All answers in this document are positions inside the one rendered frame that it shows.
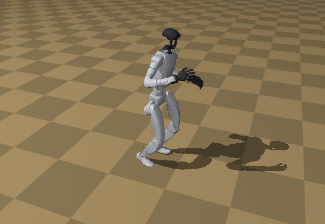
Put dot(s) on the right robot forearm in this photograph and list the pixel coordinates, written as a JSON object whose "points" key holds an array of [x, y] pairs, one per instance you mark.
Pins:
{"points": [[159, 82]]}

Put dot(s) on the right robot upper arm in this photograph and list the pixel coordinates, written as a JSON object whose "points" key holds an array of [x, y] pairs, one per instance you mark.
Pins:
{"points": [[156, 62]]}

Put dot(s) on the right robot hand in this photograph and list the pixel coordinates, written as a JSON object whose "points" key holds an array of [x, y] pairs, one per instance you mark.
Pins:
{"points": [[182, 76]]}

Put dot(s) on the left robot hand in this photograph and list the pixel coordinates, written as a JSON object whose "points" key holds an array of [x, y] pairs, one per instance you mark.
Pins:
{"points": [[197, 81]]}

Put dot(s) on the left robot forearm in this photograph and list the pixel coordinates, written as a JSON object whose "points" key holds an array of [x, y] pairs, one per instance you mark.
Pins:
{"points": [[175, 72]]}

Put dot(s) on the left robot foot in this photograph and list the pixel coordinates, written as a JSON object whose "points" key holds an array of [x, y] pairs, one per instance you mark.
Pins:
{"points": [[164, 150]]}

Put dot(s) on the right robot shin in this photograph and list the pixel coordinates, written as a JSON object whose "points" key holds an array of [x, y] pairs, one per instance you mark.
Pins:
{"points": [[151, 148]]}

